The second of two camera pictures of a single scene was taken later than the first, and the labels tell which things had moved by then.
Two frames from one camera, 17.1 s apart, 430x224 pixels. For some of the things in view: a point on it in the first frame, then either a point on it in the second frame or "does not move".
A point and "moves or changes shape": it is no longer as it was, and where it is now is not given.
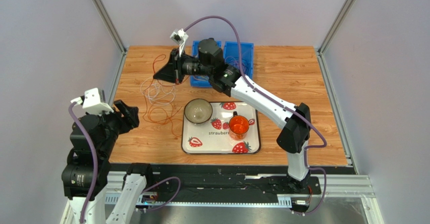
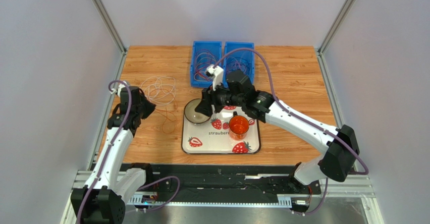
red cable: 157,61 moves or changes shape
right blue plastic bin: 231,55 does not move
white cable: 158,93 does not move
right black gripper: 177,66 to 211,97
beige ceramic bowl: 198,111 does not move
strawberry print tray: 212,136 does not move
